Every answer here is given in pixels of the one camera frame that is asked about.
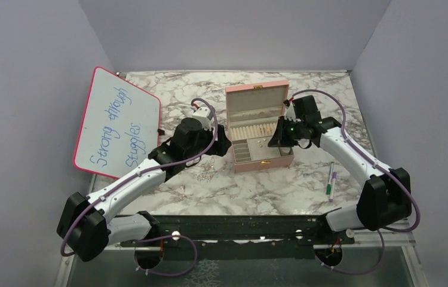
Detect green marker pen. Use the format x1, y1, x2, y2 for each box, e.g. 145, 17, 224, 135
326, 161, 335, 196

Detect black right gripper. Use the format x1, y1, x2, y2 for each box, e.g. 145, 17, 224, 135
269, 115, 305, 148

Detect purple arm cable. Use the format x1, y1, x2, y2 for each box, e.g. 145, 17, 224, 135
60, 98, 219, 277
285, 89, 422, 276

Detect pink-framed whiteboard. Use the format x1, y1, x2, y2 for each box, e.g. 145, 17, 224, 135
72, 66, 161, 178

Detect pink jewelry box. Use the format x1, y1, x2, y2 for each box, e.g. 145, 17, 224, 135
225, 80, 294, 173

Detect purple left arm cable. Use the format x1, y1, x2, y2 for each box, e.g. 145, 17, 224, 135
60, 98, 219, 277

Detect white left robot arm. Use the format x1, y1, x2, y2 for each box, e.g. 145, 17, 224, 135
56, 117, 231, 262

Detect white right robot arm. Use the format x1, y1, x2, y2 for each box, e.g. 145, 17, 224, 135
268, 96, 412, 243

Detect white oval watch pillow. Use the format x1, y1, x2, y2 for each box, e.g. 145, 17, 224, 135
279, 147, 292, 157

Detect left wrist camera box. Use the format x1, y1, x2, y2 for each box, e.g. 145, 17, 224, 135
191, 107, 213, 131

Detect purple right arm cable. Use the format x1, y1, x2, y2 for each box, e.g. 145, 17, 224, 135
285, 89, 422, 276

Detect rhinestone necklace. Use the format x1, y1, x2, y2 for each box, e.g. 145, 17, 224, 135
193, 164, 215, 183

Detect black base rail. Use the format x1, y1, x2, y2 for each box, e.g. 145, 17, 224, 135
120, 215, 355, 261

